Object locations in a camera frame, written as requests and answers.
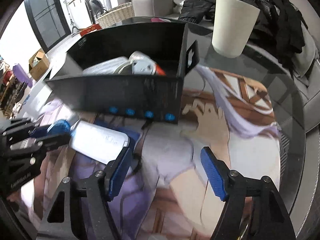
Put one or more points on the black glass door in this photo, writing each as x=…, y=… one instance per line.
x=47, y=21

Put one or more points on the white power bank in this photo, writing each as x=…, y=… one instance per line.
x=97, y=142

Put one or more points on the anime printed desk mat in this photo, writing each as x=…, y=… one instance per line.
x=166, y=193

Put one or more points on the shoe rack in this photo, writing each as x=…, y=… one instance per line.
x=12, y=91

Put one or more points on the green soap box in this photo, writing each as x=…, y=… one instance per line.
x=106, y=67

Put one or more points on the glue tube orange cap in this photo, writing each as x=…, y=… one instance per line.
x=160, y=71

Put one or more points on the black jacket pile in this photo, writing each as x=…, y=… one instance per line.
x=274, y=25

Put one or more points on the blue small bottle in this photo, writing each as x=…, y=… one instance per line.
x=59, y=127

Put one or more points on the red gift box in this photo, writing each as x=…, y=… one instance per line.
x=89, y=29

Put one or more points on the black cardboard box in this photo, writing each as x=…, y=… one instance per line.
x=143, y=96

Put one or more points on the purple yoga mat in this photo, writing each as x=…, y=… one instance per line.
x=22, y=76

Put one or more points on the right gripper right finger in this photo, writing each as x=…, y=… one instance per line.
x=269, y=219

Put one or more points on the cardboard box on floor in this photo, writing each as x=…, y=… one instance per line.
x=38, y=64

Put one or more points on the cream tumbler cup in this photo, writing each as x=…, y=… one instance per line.
x=234, y=21

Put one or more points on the grey sofa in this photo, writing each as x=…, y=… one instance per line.
x=299, y=145

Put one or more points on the wicker basket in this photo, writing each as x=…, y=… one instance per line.
x=115, y=15

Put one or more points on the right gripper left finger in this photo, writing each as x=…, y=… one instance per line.
x=64, y=220

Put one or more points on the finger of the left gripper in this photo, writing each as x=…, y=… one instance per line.
x=44, y=144
x=22, y=128

